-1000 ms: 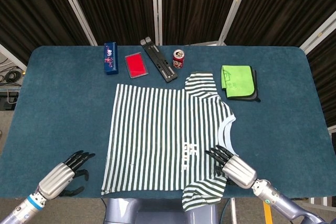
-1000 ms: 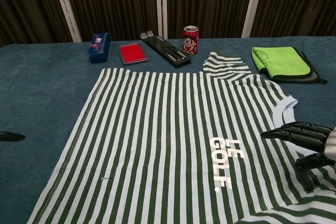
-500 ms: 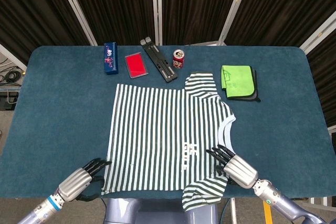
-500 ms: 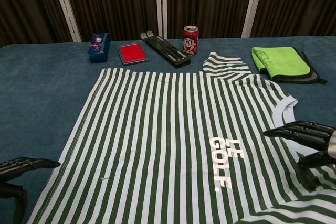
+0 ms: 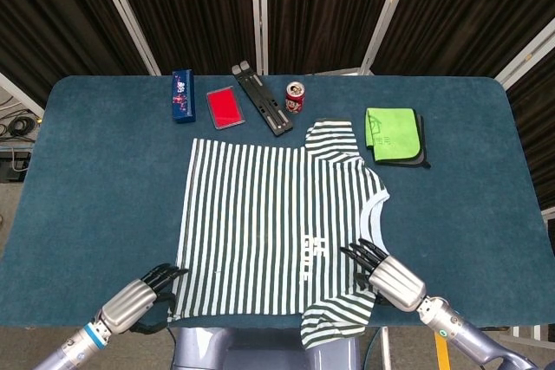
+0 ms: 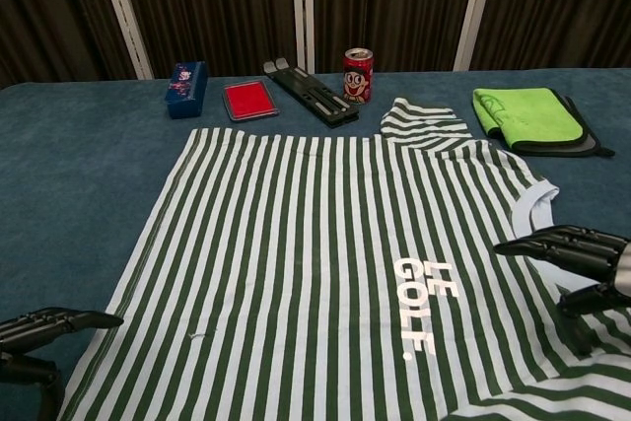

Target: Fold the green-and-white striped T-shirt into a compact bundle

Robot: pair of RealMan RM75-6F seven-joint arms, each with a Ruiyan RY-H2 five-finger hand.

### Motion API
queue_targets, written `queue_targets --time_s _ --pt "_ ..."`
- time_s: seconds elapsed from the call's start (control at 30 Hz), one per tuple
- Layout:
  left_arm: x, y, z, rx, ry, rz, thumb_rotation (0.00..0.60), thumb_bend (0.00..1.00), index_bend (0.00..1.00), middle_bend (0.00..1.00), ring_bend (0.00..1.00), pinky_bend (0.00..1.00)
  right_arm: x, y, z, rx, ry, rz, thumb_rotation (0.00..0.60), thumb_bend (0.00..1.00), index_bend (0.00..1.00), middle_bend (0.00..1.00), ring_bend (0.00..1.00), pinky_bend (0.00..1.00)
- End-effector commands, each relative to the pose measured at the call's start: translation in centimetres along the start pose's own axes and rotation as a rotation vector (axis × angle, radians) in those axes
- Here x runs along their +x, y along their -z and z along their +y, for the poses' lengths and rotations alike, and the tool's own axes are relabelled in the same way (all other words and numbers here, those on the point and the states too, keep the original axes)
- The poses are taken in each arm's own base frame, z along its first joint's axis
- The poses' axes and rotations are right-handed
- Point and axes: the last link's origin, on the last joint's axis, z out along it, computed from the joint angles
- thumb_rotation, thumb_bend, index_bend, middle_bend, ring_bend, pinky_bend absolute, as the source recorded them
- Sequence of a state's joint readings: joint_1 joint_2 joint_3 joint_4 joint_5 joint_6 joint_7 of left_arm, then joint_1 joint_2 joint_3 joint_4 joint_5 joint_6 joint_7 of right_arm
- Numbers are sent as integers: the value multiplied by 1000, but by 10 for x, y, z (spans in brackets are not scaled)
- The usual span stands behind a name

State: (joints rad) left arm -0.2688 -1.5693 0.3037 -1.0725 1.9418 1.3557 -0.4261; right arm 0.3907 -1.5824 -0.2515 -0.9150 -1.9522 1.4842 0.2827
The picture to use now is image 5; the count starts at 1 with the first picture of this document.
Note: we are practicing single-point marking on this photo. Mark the green microfibre cloth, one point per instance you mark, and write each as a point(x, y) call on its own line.
point(392, 134)

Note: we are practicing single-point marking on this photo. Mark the right grey-purple robot arm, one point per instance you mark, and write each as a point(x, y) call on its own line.
point(468, 335)

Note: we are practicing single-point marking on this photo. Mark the dark pleated partition panel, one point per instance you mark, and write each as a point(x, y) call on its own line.
point(459, 14)
point(186, 10)
point(325, 10)
point(52, 19)
point(542, 97)

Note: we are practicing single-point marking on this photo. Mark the black folding laptop stand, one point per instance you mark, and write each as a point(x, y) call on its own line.
point(262, 101)

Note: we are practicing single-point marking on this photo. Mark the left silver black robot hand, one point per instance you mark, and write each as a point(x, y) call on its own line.
point(128, 305)

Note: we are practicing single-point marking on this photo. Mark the white table leg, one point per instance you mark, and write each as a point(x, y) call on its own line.
point(386, 348)

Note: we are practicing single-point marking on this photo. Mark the blue patterned rectangular box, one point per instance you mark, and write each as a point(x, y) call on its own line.
point(183, 96)

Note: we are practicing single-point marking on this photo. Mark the red ink pad case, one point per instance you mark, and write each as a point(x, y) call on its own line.
point(225, 108)

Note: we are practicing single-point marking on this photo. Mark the teal felt table cover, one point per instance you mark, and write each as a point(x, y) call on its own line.
point(86, 179)

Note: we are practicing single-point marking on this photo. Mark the red cartoon drink can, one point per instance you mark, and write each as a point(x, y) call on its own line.
point(295, 99)

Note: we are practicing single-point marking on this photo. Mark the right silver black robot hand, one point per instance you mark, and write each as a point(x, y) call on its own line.
point(396, 281)

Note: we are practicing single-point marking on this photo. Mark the green white striped t-shirt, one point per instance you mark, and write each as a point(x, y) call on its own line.
point(269, 222)

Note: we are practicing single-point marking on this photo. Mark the green folded cloth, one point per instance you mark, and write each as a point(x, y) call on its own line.
point(423, 157)

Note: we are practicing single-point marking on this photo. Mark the grey-purple robot torso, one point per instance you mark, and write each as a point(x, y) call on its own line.
point(260, 350)

